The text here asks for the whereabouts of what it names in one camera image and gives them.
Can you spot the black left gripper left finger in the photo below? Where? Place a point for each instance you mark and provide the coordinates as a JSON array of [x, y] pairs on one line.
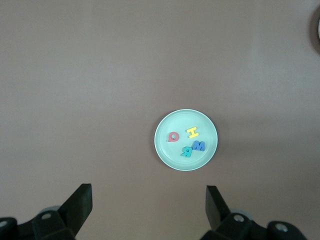
[[75, 212]]

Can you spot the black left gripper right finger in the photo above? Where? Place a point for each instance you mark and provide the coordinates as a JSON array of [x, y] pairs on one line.
[[217, 215]]

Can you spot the teal lowercase letter k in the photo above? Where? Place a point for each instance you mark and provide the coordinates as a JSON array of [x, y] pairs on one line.
[[187, 152]]

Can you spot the blue capital letter W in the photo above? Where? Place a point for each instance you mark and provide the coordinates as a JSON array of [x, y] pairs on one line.
[[200, 146]]

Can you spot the yellow capital letter H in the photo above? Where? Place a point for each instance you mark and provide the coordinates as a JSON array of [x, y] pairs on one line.
[[192, 132]]

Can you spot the red capital letter Q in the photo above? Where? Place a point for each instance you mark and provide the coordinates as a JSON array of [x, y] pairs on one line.
[[176, 137]]

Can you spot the green plate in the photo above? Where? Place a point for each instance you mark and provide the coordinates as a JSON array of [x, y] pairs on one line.
[[175, 155]]

